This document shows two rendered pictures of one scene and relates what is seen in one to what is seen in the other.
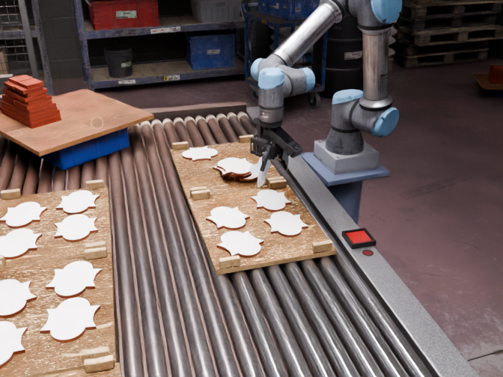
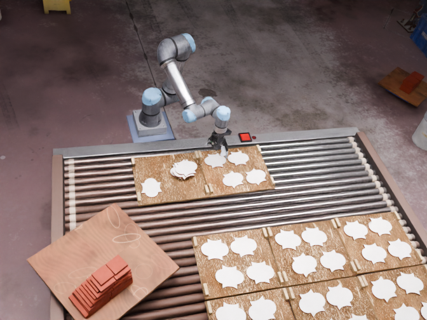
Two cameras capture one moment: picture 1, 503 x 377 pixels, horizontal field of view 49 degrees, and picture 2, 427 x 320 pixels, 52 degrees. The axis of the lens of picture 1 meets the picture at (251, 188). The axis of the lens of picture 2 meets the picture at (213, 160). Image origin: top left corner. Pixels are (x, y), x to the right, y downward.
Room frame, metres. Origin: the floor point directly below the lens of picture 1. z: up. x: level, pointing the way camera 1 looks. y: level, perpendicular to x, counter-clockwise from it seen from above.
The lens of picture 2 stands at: (1.78, 1.73, 2.94)
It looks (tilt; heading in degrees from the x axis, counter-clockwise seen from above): 48 degrees down; 263
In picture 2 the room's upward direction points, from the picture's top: 11 degrees clockwise
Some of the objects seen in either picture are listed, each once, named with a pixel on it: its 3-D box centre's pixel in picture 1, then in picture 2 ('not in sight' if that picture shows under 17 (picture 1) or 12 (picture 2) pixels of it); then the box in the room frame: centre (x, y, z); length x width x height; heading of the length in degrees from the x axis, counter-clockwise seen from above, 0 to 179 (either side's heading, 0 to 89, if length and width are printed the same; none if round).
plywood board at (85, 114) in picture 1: (65, 117); (104, 264); (2.07, 0.75, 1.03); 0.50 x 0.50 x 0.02; 47
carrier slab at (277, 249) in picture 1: (256, 224); (235, 170); (1.43, -0.02, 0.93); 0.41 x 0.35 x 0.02; 16
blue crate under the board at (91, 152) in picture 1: (75, 136); not in sight; (2.02, 0.70, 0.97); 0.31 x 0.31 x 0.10; 47
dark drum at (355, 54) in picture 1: (340, 48); not in sight; (5.61, -0.91, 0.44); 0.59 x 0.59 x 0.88
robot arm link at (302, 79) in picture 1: (292, 81); (209, 107); (1.64, -0.13, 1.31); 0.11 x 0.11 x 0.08; 39
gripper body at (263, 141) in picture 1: (268, 137); (217, 137); (1.57, -0.05, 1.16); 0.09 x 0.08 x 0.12; 53
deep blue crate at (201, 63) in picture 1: (209, 48); not in sight; (6.12, 0.46, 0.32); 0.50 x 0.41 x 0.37; 106
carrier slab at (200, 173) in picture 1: (224, 167); (169, 178); (1.82, 0.10, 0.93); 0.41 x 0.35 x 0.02; 15
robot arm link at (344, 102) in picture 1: (349, 108); (152, 100); (1.99, -0.37, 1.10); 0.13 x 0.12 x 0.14; 39
